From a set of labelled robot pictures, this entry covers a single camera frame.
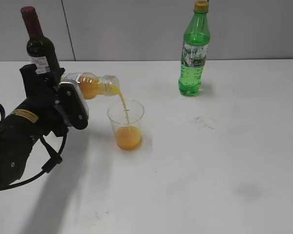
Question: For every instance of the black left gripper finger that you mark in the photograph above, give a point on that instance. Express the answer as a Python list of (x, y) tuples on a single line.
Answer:
[(54, 77), (36, 87)]

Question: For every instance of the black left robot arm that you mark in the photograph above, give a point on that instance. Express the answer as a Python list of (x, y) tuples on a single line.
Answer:
[(16, 147)]

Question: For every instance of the dark red wine bottle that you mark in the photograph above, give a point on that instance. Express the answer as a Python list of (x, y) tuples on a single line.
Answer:
[(40, 49)]

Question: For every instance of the green soda bottle yellow cap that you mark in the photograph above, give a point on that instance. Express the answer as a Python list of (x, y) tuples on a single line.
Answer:
[(196, 40)]

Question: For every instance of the transparent plastic cup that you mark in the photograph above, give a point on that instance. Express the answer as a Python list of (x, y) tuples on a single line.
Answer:
[(126, 122)]

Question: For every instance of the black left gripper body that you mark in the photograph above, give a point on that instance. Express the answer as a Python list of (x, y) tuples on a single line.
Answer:
[(37, 115)]

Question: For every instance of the NFC orange juice bottle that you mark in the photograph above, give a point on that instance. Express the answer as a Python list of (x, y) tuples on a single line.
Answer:
[(92, 86)]

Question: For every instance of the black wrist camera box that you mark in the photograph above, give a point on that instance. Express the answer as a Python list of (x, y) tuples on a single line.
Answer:
[(72, 105)]

